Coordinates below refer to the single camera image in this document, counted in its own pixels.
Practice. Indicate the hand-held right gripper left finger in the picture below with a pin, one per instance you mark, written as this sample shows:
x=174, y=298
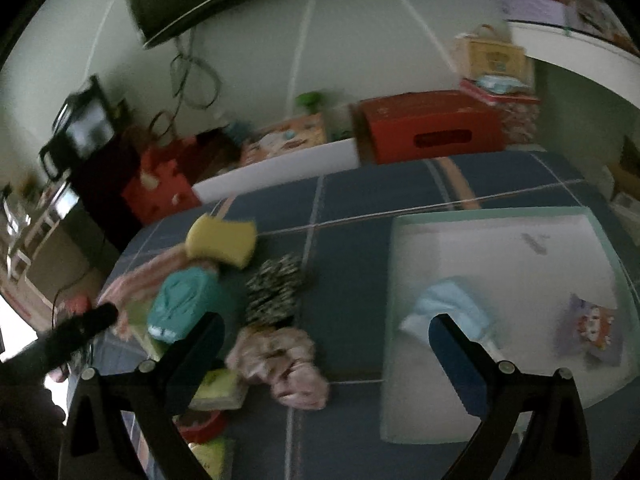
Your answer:
x=200, y=357

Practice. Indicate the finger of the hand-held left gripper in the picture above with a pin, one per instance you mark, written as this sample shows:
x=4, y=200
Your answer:
x=75, y=331

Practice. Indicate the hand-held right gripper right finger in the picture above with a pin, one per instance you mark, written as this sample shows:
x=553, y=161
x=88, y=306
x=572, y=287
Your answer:
x=450, y=355

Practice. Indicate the light blue face mask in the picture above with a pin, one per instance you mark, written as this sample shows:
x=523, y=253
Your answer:
x=450, y=297

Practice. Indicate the teal wet wipes pack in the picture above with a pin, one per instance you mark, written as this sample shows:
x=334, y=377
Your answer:
x=185, y=300

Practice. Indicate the red tape roll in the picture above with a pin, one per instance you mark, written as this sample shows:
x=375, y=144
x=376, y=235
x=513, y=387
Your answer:
x=205, y=431

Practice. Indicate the pink floral scrunchie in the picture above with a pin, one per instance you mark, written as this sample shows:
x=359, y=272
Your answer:
x=280, y=360

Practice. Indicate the pink white striped towel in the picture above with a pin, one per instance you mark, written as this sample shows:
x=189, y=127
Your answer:
x=145, y=272

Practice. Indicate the leopard print scrunchie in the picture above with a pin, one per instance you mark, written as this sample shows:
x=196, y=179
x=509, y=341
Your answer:
x=275, y=290

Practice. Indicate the white box with teal rim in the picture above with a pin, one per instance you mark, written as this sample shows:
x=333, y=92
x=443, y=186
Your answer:
x=500, y=260

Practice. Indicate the yellow sponge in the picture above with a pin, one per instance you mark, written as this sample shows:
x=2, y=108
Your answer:
x=220, y=240

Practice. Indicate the cartoon printed packet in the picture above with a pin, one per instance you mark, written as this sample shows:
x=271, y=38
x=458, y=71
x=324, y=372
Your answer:
x=592, y=327

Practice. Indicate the dark cabinet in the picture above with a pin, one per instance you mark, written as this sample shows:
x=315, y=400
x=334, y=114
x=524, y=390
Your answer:
x=105, y=175

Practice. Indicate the red gift bag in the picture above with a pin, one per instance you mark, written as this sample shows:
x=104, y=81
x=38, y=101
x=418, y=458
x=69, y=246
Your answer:
x=155, y=190

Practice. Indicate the blue plaid bedsheet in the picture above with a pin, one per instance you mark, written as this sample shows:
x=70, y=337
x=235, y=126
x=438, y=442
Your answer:
x=350, y=200

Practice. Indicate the dark brown bag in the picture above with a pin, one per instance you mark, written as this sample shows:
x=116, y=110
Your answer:
x=215, y=155

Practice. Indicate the small black monitor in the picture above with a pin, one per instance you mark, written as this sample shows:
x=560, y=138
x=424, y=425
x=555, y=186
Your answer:
x=85, y=127

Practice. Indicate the white bed footboard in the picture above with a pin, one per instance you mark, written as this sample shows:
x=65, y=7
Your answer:
x=280, y=165

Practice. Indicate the orange cartoon toy box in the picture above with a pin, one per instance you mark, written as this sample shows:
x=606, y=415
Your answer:
x=285, y=140

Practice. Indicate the red cardboard box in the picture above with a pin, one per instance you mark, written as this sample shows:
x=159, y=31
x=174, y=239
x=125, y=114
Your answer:
x=400, y=120

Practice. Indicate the red patterned gift box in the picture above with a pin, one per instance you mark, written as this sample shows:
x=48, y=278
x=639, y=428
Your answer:
x=517, y=115

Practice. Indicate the pale blue wipes pack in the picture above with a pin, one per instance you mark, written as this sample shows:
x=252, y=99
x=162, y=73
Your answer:
x=500, y=84

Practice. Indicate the green toy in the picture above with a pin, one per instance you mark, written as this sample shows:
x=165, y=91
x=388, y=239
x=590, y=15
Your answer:
x=307, y=101

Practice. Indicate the white desk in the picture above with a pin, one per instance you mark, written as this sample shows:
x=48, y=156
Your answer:
x=575, y=45

